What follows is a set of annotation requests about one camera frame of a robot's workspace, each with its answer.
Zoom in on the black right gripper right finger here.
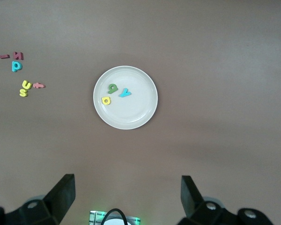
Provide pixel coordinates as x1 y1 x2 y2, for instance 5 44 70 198
179 175 274 225

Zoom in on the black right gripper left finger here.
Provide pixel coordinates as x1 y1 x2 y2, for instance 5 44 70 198
0 173 76 225

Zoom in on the green foam letter g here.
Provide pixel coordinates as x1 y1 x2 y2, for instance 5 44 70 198
107 83 118 95

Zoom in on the teal foam letter y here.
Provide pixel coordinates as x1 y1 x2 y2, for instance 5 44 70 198
118 88 132 98

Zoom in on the light brown round plate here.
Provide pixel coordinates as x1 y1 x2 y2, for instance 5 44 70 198
93 65 159 130

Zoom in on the brown paper table cover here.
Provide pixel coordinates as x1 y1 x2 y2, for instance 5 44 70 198
0 0 281 225

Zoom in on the teal foam letter p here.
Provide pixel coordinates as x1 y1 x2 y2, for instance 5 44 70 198
11 60 22 73

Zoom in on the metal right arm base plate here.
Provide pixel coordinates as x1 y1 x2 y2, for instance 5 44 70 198
89 210 141 225

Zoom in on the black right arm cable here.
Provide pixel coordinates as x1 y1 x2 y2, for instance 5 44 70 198
102 208 128 225

